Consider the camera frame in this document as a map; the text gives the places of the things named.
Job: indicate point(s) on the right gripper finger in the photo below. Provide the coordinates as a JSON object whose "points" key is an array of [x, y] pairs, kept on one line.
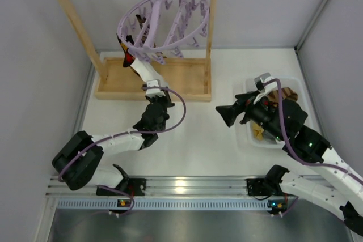
{"points": [[229, 113], [245, 98]]}

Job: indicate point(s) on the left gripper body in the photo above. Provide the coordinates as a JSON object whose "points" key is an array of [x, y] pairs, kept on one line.
{"points": [[128, 56]]}

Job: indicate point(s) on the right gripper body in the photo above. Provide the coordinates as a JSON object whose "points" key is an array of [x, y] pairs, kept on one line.
{"points": [[244, 109]]}

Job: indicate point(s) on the argyle sock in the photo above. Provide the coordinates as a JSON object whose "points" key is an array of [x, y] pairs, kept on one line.
{"points": [[268, 103], [128, 58]]}

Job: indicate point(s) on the brown striped sock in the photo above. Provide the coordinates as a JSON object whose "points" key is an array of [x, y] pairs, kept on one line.
{"points": [[287, 93], [141, 20]]}

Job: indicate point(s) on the purple round clip hanger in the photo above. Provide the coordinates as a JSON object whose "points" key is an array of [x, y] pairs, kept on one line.
{"points": [[173, 24]]}

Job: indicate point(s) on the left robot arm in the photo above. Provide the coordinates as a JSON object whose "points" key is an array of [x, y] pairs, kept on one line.
{"points": [[83, 157]]}

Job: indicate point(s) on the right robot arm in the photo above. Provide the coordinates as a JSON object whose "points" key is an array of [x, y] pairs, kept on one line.
{"points": [[286, 122]]}

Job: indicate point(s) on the wooden hanger rack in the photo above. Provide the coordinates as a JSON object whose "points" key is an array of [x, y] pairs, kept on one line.
{"points": [[189, 76]]}

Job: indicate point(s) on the mustard yellow sock in basket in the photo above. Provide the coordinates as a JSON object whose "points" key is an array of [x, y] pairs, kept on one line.
{"points": [[257, 131]]}

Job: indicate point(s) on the white plastic basket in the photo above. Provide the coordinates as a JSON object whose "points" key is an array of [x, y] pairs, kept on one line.
{"points": [[248, 85]]}

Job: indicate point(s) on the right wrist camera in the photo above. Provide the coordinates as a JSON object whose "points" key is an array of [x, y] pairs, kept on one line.
{"points": [[265, 84]]}

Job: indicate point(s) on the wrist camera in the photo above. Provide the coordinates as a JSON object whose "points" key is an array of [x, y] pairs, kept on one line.
{"points": [[265, 84], [154, 88]]}

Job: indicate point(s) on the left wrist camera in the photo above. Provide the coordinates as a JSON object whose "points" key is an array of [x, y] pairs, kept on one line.
{"points": [[154, 88]]}

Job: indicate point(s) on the aluminium mounting rail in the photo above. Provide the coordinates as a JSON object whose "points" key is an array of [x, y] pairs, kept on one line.
{"points": [[177, 186]]}

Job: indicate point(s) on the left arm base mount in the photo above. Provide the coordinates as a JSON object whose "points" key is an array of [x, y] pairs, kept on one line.
{"points": [[134, 187]]}

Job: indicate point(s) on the white slotted cable duct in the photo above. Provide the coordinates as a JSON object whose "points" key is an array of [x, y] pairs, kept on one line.
{"points": [[170, 204]]}

